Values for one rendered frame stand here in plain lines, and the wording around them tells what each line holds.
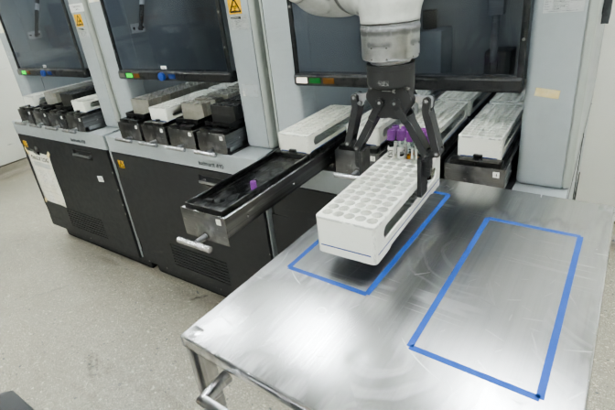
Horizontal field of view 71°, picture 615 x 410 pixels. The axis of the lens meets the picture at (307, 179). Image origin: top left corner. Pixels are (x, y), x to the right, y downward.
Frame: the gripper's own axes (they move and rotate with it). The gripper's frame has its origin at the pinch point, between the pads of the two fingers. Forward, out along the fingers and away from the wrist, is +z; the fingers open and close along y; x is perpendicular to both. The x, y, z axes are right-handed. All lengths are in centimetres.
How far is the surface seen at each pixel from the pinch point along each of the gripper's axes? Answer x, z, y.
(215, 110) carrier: 39, 4, -82
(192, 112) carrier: 39, 5, -94
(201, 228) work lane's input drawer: -11.0, 13.9, -40.3
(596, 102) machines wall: 151, 24, 29
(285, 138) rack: 24.1, 5.0, -41.5
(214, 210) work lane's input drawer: -10.4, 8.7, -35.7
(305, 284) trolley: -23.2, 8.3, -4.4
